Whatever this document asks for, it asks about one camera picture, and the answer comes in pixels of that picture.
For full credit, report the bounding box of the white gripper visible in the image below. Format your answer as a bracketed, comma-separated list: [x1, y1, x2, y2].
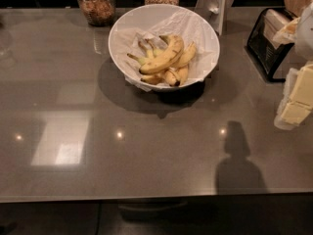
[273, 3, 313, 130]

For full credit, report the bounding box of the white paper bowl liner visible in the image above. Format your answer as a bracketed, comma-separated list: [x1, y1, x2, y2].
[115, 9, 219, 93]

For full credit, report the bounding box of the white stand behind bowl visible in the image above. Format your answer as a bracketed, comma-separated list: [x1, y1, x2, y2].
[195, 0, 234, 35]

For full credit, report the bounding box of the white bowl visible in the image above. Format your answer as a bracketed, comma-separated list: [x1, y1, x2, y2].
[108, 3, 221, 93]

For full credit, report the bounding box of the left glass jar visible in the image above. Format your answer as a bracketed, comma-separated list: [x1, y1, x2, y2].
[77, 0, 115, 26]

